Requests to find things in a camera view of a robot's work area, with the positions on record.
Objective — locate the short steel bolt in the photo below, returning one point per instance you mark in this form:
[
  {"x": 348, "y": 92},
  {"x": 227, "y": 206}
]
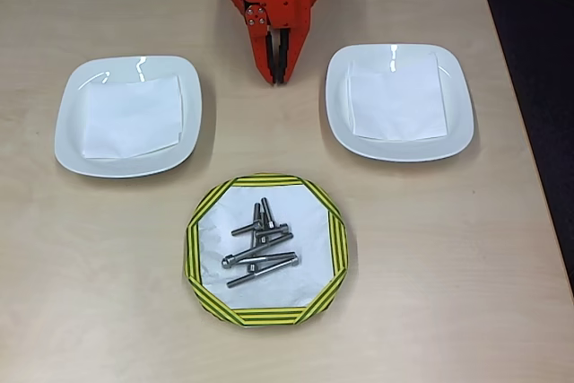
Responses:
[
  {"x": 256, "y": 215},
  {"x": 284, "y": 228},
  {"x": 267, "y": 215}
]

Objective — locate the white square plate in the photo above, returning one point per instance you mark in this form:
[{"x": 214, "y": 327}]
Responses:
[
  {"x": 67, "y": 132},
  {"x": 336, "y": 87}
]

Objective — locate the white paper napkin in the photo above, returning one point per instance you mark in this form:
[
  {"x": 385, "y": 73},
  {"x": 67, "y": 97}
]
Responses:
[
  {"x": 394, "y": 100},
  {"x": 130, "y": 118}
]

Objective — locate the crumpled white paper sheet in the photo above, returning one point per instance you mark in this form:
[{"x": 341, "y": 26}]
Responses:
[{"x": 305, "y": 266}]

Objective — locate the yellow green striped plate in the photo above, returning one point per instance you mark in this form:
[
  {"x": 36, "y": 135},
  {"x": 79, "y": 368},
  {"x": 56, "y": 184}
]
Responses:
[{"x": 193, "y": 248}]

